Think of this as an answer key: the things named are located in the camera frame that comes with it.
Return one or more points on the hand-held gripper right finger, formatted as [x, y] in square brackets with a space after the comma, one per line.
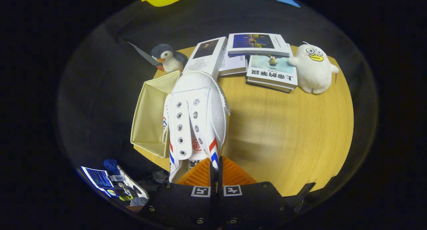
[250, 203]

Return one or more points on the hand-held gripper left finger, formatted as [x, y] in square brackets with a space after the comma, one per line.
[183, 203]

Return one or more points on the cream fabric storage box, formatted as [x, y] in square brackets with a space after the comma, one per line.
[150, 116]

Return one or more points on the white striped canvas shoe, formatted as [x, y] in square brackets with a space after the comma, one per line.
[200, 90]

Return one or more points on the blue cloth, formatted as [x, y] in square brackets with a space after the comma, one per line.
[111, 165]

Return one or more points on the blue lit screen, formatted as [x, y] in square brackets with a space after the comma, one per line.
[98, 180]

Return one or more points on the teal cover book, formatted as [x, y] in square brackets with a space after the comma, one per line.
[273, 70]

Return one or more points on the plain white book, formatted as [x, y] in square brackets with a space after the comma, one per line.
[233, 63]

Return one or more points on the grey penguin plush toy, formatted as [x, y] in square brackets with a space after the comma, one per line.
[168, 58]

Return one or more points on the white portrait cover book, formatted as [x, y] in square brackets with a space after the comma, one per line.
[206, 56]

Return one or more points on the white duck plush toy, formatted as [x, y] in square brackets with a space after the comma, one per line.
[313, 68]

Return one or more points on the blue picture cover book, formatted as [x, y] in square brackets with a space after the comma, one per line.
[257, 43]

